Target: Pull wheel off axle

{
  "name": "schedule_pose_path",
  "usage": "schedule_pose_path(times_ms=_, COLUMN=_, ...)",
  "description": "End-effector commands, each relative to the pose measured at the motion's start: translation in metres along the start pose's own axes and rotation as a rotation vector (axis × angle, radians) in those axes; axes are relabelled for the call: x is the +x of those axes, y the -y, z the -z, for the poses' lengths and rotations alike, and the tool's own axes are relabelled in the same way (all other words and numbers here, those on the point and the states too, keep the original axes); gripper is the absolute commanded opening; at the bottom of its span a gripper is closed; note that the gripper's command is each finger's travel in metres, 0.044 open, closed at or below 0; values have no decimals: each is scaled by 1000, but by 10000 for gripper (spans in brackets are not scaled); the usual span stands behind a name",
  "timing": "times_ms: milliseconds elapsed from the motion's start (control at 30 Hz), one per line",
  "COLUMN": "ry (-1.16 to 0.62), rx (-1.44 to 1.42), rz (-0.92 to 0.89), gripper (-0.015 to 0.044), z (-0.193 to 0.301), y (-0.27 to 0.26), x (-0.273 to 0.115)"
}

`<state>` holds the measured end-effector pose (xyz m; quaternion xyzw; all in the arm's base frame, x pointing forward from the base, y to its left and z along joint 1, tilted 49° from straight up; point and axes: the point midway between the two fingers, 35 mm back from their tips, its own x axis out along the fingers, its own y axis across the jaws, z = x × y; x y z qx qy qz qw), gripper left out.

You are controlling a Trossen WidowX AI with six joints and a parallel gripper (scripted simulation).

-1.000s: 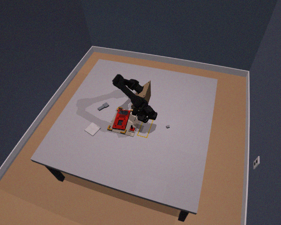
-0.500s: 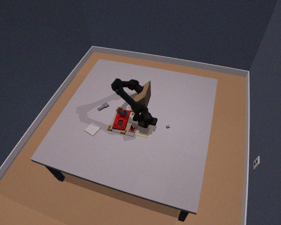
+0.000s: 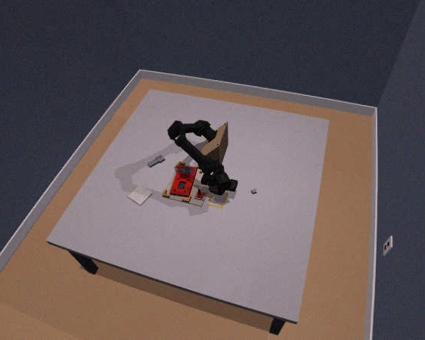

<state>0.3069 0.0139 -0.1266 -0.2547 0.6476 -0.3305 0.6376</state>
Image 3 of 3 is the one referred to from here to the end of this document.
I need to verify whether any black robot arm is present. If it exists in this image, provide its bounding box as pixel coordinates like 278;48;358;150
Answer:
167;120;231;194

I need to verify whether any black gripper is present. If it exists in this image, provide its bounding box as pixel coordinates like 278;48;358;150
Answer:
201;174;238;193

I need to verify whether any white square flat tile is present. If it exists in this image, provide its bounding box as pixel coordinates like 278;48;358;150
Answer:
128;185;152;206

